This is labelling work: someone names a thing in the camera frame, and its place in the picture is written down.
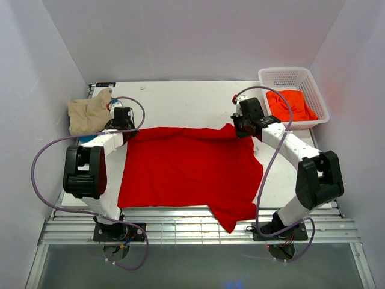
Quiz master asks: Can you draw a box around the blue folded t shirt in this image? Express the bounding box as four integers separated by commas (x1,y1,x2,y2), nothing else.
78,96,121,143

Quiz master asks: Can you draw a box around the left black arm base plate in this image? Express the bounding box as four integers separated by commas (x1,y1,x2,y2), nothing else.
93,223,146,242

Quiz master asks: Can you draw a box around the beige folded t shirt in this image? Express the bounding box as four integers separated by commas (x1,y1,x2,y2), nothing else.
67,88,112,136

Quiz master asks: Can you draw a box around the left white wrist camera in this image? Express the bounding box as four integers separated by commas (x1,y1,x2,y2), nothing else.
106,99,121,112

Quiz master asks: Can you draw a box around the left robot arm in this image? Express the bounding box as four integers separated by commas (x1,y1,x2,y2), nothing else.
63,107,137,239

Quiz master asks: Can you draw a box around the aluminium frame rail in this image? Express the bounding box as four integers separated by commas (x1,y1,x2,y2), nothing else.
40,206,361,245

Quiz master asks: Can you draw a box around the orange t shirt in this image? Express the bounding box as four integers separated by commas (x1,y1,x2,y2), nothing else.
266,90,318,122

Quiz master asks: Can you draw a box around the red t shirt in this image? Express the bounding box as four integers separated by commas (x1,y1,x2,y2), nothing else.
118,124,263,233

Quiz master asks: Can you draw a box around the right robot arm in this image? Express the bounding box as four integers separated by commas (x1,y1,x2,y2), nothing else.
231,96,344,238

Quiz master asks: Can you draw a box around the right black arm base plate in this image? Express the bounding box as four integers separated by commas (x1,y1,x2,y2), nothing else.
245,222,308,241

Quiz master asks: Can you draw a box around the white plastic basket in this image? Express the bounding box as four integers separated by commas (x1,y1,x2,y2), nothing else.
258,67,330,130

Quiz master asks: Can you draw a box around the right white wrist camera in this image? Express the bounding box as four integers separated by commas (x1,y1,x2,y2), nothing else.
232,95,249,117

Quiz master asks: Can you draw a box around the blue label sticker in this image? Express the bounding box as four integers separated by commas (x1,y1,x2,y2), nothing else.
95,82,116,88

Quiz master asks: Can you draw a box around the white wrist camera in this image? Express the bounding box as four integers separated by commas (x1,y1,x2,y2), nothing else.
232,95,249,117
106,99,121,112

